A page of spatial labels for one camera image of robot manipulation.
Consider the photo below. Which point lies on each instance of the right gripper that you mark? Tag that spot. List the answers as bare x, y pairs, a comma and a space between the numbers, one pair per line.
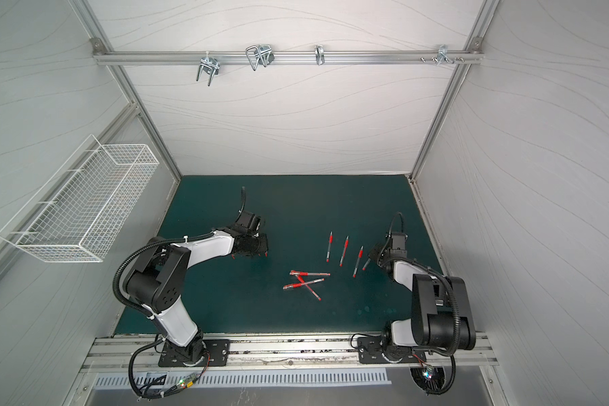
381, 255

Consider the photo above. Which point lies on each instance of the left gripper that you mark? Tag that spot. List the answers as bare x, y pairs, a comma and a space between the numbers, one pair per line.
256, 244

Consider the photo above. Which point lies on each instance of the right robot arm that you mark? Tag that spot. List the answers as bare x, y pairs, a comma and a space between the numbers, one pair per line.
440, 318

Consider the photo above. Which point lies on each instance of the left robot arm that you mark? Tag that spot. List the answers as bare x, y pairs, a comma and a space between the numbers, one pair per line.
151, 280

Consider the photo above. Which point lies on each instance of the green table mat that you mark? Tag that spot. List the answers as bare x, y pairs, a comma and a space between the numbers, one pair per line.
245, 294

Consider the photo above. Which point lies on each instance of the metal u-bolt clamp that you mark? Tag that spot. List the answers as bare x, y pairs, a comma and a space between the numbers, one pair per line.
259, 55
209, 67

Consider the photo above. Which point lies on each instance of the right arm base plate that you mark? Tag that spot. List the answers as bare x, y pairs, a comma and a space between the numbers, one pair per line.
371, 351

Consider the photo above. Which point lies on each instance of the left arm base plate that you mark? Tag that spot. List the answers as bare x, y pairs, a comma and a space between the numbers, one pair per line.
214, 351

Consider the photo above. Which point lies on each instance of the white wire basket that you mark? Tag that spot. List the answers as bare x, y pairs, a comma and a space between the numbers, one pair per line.
76, 216

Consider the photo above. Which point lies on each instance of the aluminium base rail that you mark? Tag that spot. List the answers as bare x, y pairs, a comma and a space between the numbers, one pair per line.
261, 351

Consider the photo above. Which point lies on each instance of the white slotted cable duct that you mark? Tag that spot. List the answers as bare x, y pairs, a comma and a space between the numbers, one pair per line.
251, 378

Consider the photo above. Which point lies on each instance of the metal bracket clamp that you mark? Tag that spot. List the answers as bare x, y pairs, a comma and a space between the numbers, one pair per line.
319, 55

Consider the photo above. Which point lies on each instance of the aluminium cross rail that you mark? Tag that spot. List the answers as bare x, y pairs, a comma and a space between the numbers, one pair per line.
282, 58

